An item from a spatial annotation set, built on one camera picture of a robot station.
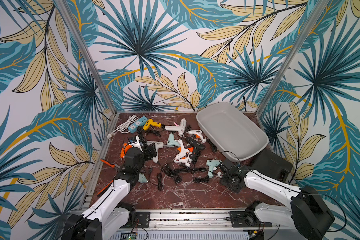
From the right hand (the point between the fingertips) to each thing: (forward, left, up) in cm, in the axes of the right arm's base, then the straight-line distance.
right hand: (224, 183), depth 86 cm
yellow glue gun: (+44, +46, +4) cm, 64 cm away
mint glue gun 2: (+10, +6, +3) cm, 12 cm away
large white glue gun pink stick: (+39, +23, +5) cm, 45 cm away
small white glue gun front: (+4, +3, +3) cm, 6 cm away
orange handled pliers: (+14, +69, +2) cm, 70 cm away
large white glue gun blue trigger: (+24, +39, +4) cm, 46 cm away
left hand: (+16, +43, +15) cm, 48 cm away
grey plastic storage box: (+35, -15, -1) cm, 38 cm away
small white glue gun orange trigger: (+34, +12, +4) cm, 36 cm away
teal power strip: (+40, +58, +4) cm, 70 cm away
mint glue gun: (+28, +30, +3) cm, 41 cm away
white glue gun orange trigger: (+19, +23, +3) cm, 30 cm away
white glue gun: (+14, +21, +2) cm, 25 cm away
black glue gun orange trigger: (+21, +15, +4) cm, 26 cm away
